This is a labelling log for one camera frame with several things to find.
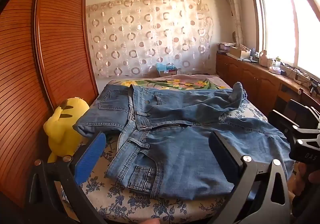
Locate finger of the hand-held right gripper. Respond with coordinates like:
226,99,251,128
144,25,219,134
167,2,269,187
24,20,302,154
268,109,304,141
286,99,320,131

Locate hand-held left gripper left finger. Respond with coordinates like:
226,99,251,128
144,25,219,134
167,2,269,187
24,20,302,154
25,132,108,224

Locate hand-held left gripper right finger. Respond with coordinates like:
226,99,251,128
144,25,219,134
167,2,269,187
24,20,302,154
208,131,295,224

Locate blue denim pants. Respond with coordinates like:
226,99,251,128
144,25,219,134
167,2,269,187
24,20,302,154
73,81,294,201

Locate person's right hand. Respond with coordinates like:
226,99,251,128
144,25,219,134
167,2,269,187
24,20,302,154
292,161,320,199

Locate small black device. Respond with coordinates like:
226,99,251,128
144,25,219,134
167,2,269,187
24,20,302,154
308,77,320,95

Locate yellow plush toy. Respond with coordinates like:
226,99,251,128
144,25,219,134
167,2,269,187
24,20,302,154
43,98,90,163

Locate wooden cabinet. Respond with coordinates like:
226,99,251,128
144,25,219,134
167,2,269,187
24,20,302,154
216,53,320,121

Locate white plastic bottle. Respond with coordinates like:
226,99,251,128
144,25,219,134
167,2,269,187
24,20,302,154
259,50,270,66

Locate bed with blue floral sheet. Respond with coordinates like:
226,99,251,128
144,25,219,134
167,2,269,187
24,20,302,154
60,74,297,224

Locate colourful flower blanket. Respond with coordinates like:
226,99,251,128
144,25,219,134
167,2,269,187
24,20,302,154
119,75,233,91

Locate beige cardboard box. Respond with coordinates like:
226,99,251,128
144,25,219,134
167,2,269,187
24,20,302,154
228,46,251,60

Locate stack of papers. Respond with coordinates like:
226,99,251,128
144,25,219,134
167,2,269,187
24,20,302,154
217,42,237,55

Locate wooden framed window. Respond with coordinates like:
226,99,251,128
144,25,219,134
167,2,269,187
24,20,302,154
247,0,320,84

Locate cardboard box with blue cloth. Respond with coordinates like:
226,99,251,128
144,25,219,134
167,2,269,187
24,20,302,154
156,62,178,76

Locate wooden slatted wardrobe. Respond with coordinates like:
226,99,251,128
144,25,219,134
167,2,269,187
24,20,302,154
0,0,99,208

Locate white wrapped pipe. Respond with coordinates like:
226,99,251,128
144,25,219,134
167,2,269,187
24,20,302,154
223,0,245,45

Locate circle patterned curtain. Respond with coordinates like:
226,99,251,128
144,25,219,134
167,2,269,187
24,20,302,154
86,0,217,78

